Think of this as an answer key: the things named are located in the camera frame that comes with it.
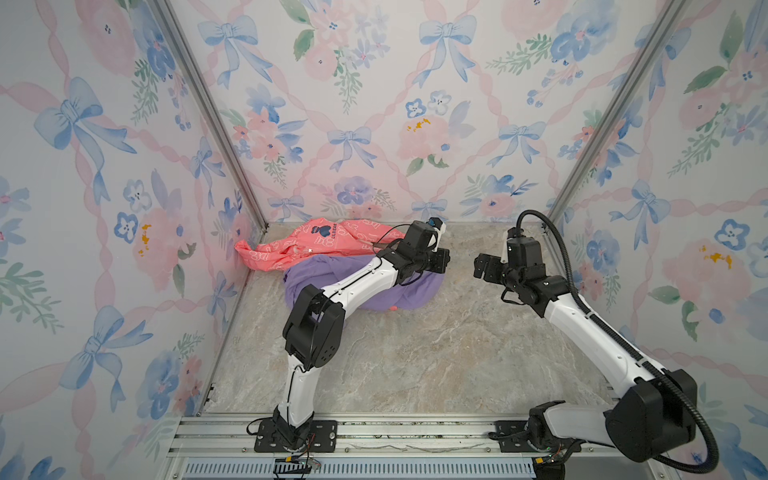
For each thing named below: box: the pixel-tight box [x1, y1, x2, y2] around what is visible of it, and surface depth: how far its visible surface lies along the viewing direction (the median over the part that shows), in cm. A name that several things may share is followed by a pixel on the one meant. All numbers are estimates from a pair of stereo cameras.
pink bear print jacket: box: [235, 218, 406, 272], surface depth 105 cm
